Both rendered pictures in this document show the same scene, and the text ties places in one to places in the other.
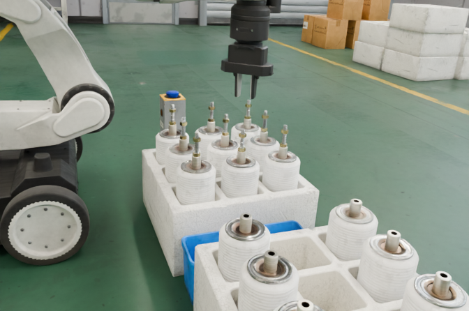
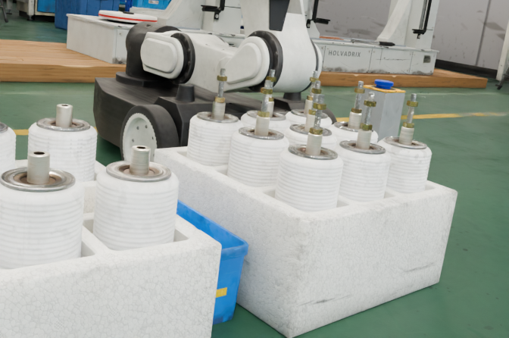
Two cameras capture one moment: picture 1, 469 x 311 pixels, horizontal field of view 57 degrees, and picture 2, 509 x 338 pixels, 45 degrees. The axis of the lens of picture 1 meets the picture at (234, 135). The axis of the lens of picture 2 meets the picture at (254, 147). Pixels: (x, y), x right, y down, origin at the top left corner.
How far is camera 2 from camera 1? 118 cm
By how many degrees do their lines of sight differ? 67
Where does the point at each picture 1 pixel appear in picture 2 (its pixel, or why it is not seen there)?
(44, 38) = not seen: outside the picture
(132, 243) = not seen: hidden behind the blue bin
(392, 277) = not seen: outside the picture
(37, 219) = (141, 134)
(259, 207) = (226, 197)
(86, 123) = (243, 73)
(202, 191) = (194, 143)
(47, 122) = (222, 63)
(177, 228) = not seen: hidden behind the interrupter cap
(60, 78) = (250, 21)
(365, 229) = (100, 179)
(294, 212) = (268, 240)
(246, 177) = (235, 147)
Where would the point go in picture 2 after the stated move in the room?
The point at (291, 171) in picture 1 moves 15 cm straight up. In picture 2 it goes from (289, 170) to (304, 67)
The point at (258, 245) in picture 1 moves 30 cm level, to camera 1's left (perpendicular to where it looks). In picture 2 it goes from (34, 132) to (37, 93)
